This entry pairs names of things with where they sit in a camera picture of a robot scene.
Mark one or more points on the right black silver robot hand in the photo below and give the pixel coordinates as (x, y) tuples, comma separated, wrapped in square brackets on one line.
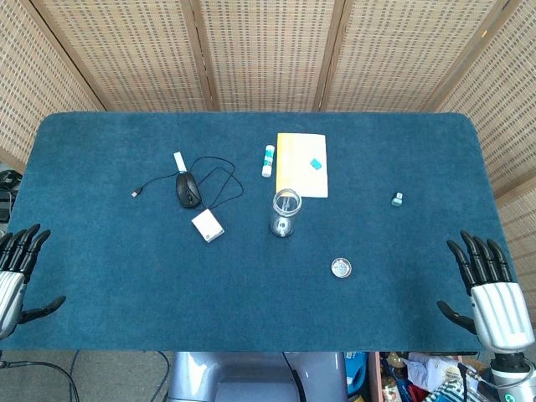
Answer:
[(500, 312)]

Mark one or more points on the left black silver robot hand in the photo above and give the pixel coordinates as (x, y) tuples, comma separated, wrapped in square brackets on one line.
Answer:
[(11, 289)]

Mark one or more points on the round metal lid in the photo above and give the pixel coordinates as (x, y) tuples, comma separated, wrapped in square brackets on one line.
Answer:
[(341, 268)]

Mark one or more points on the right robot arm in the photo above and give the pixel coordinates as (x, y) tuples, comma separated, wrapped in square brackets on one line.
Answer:
[(508, 370)]

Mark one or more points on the clear glass jar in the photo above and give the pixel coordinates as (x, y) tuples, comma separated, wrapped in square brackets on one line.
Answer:
[(285, 213)]

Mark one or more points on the white crumpled plastic bag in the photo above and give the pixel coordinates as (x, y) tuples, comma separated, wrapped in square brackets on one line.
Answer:
[(431, 366)]

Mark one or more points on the dark equipment beside table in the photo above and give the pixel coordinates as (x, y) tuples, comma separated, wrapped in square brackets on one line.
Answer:
[(7, 192)]

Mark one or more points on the blue fabric table mat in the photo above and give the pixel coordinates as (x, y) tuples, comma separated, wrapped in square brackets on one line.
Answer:
[(125, 285)]

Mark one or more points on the small green cube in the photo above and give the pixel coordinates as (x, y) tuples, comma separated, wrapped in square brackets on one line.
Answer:
[(397, 199)]

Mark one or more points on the blue printed carton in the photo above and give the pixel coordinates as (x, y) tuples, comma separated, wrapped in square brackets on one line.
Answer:
[(356, 372)]

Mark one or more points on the black computer mouse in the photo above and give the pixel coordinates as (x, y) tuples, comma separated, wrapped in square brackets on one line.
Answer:
[(188, 190)]

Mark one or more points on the white rectangular box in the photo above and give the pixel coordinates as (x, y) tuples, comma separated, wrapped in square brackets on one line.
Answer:
[(207, 226)]

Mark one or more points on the small white USB stick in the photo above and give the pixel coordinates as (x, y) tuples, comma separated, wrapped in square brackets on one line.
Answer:
[(180, 161)]

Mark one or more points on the teal binder clip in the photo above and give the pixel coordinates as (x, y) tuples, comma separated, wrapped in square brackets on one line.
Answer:
[(316, 163)]

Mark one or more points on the yellow white notebook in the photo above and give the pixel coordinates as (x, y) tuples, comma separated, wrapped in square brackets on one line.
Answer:
[(299, 176)]

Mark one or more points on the grey robot torso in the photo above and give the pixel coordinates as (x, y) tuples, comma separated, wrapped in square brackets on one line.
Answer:
[(243, 377)]

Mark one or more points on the white green glue stick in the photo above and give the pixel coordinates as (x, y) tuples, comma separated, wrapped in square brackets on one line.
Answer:
[(268, 161)]

